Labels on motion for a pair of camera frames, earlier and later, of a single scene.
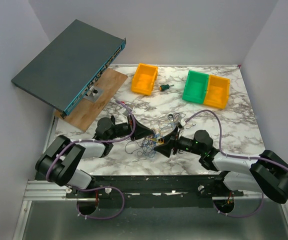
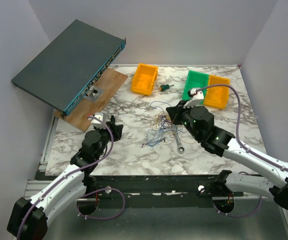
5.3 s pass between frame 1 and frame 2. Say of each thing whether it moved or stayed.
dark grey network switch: stayed
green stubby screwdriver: stayed
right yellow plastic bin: stayed
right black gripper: moved
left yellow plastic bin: stayed
